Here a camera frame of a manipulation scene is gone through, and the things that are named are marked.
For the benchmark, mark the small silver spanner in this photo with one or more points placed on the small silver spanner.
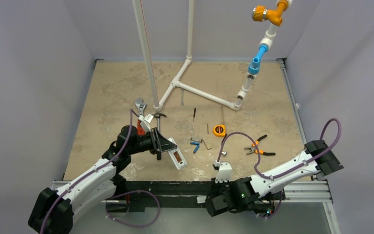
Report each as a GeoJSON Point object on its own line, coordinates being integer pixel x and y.
{"type": "Point", "coordinates": [182, 97]}

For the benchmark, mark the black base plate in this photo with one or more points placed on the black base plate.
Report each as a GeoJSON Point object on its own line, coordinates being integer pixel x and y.
{"type": "Point", "coordinates": [136, 196]}

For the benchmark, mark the blue battery lower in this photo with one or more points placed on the blue battery lower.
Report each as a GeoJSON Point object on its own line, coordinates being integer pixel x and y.
{"type": "Point", "coordinates": [196, 148]}

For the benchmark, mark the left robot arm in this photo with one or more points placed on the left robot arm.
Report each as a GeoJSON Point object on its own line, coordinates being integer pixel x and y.
{"type": "Point", "coordinates": [56, 211]}

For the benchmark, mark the white pvc pipe frame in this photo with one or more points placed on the white pvc pipe frame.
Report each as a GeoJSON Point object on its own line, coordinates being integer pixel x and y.
{"type": "Point", "coordinates": [158, 103]}

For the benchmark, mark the orange handled pliers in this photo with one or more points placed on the orange handled pliers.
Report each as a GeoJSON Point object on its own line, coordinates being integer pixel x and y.
{"type": "Point", "coordinates": [254, 148]}

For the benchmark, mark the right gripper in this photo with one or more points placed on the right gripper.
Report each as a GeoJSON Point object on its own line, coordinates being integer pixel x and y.
{"type": "Point", "coordinates": [218, 186]}

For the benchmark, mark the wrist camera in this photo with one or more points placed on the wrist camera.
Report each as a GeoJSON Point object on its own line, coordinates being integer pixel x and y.
{"type": "Point", "coordinates": [224, 172]}
{"type": "Point", "coordinates": [145, 122]}

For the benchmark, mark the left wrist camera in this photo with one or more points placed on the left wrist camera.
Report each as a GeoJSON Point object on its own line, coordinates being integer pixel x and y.
{"type": "Point", "coordinates": [145, 122]}

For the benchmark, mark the black handled hammer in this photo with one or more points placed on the black handled hammer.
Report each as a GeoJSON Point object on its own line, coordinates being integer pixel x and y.
{"type": "Point", "coordinates": [157, 116]}

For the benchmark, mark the blue pipe fitting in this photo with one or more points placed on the blue pipe fitting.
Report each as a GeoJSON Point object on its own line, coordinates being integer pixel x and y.
{"type": "Point", "coordinates": [255, 65]}

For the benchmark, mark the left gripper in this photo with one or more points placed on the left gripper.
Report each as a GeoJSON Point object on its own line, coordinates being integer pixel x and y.
{"type": "Point", "coordinates": [158, 144]}

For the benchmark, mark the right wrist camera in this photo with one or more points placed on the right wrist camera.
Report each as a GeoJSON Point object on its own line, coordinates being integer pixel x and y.
{"type": "Point", "coordinates": [224, 172]}

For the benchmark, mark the white remote control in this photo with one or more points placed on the white remote control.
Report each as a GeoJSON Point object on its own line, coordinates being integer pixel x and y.
{"type": "Point", "coordinates": [177, 156]}

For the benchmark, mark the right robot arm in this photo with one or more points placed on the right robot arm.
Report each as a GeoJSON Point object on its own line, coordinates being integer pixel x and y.
{"type": "Point", "coordinates": [242, 194]}

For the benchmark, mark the red adjustable wrench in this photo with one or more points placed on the red adjustable wrench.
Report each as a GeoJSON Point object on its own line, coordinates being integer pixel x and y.
{"type": "Point", "coordinates": [140, 105]}

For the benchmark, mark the orange pipe valve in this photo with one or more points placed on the orange pipe valve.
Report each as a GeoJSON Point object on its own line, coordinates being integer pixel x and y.
{"type": "Point", "coordinates": [274, 16]}

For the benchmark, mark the aluminium rail frame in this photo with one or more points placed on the aluminium rail frame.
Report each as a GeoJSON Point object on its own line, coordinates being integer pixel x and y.
{"type": "Point", "coordinates": [304, 190]}

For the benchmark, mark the orange tape measure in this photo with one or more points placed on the orange tape measure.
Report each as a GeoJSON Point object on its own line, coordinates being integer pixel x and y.
{"type": "Point", "coordinates": [219, 130]}

